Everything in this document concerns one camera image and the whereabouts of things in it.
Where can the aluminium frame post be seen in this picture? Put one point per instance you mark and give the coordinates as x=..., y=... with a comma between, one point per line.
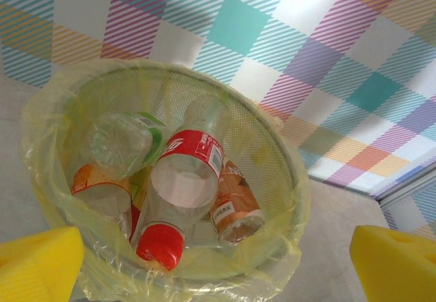
x=408, y=189

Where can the red label cola bottle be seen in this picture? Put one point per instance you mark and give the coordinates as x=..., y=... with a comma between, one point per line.
x=190, y=152

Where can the green label bottle white cap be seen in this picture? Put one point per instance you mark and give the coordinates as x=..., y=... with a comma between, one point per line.
x=116, y=145

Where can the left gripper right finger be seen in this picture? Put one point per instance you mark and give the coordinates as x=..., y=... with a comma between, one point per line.
x=402, y=268

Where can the yellow plastic bin liner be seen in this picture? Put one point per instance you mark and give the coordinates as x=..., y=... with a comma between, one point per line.
x=34, y=138

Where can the pale orange label bottle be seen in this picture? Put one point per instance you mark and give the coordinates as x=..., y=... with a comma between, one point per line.
x=235, y=199

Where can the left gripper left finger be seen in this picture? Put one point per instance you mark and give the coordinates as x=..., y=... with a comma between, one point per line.
x=34, y=271

